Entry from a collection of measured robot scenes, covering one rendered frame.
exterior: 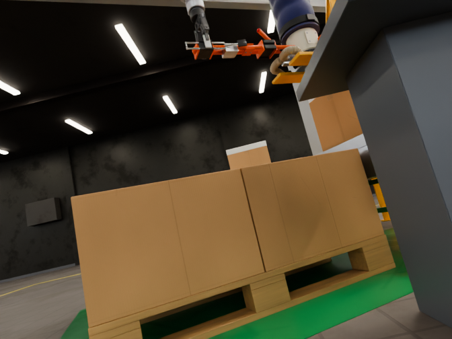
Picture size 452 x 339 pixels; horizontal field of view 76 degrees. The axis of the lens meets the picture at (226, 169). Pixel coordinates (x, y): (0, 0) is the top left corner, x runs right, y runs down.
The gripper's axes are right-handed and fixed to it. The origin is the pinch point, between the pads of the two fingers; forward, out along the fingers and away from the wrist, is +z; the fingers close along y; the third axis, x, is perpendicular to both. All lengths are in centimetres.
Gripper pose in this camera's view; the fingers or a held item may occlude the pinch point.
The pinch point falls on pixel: (205, 48)
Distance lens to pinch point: 154.5
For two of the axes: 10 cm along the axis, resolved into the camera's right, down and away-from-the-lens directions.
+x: -9.2, 1.6, -3.5
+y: -3.1, 2.3, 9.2
